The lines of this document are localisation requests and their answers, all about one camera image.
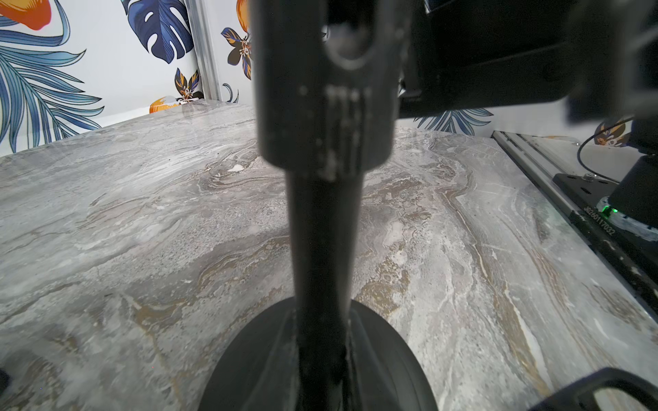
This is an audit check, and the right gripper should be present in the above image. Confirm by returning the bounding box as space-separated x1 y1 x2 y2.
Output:
399 1 657 123

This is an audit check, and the black stand pole with clip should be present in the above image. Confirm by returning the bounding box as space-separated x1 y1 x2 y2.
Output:
250 1 412 410

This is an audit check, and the black round stand base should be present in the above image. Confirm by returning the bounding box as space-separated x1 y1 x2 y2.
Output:
199 298 437 410

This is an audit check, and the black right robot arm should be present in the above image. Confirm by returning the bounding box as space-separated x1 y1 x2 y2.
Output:
399 1 657 241

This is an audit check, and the aluminium front rail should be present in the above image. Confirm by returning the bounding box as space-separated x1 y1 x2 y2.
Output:
493 131 657 319

